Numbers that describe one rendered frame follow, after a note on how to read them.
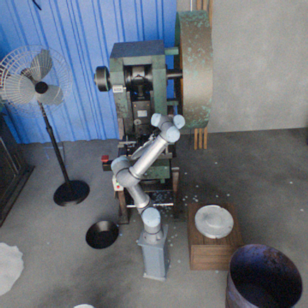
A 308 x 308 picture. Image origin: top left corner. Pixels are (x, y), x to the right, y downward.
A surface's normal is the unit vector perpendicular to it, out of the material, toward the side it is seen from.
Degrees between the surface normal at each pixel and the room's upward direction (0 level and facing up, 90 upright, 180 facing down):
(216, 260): 90
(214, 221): 0
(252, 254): 88
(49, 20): 90
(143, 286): 0
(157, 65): 45
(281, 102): 90
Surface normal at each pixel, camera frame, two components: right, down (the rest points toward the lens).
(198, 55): -0.04, 0.00
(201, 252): -0.04, 0.62
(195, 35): -0.04, -0.25
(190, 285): -0.06, -0.79
